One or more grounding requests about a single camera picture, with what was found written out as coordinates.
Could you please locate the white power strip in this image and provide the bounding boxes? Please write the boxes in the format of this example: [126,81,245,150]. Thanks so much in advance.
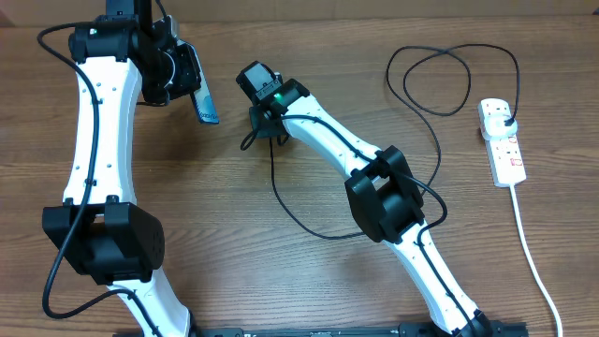
[477,98,526,187]

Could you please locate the white charger plug adapter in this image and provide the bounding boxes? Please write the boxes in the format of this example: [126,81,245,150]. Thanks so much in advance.
[481,115,518,141]

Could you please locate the white power strip cord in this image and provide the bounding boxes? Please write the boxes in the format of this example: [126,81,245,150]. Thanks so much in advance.
[508,183,564,337]

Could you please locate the blue Galaxy smartphone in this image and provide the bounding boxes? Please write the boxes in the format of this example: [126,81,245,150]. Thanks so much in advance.
[186,43,220,125]

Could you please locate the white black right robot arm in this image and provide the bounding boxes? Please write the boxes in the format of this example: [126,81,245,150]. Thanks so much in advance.
[236,61,492,336]

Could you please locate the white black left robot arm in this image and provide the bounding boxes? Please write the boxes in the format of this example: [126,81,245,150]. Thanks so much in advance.
[42,0,219,336]

